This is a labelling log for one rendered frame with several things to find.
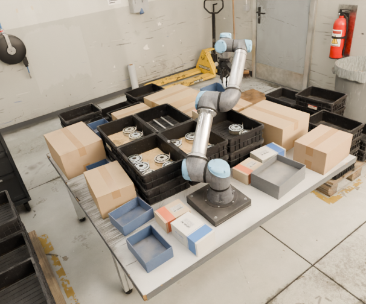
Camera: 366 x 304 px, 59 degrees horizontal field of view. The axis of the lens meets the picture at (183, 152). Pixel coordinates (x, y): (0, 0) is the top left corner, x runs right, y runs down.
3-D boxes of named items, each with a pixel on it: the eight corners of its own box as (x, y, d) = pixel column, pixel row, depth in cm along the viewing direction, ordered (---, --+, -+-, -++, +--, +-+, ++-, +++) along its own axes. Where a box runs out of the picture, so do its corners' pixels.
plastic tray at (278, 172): (276, 160, 210) (277, 153, 207) (305, 172, 197) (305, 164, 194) (250, 179, 196) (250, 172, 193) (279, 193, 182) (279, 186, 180)
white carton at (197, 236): (215, 243, 163) (214, 230, 158) (197, 257, 157) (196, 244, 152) (189, 223, 177) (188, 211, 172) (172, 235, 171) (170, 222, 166)
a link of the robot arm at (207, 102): (204, 181, 172) (221, 87, 185) (177, 177, 176) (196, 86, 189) (208, 185, 183) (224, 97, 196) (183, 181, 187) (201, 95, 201)
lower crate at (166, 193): (192, 188, 202) (190, 172, 196) (148, 209, 190) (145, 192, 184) (161, 160, 232) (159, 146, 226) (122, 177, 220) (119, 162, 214)
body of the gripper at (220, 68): (223, 72, 227) (224, 55, 221) (232, 75, 221) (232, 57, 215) (215, 75, 224) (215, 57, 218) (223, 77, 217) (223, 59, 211)
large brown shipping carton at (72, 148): (108, 163, 237) (101, 139, 227) (68, 180, 224) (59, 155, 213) (88, 143, 266) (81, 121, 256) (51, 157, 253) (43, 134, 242)
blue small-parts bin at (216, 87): (236, 98, 220) (236, 88, 216) (219, 105, 213) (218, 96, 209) (217, 91, 234) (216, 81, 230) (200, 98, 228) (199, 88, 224)
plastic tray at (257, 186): (277, 166, 213) (277, 160, 210) (305, 178, 199) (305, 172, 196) (250, 185, 199) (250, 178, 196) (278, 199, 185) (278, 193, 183)
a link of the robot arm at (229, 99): (238, 107, 178) (251, 34, 193) (218, 105, 182) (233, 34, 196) (240, 117, 189) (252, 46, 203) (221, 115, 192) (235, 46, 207)
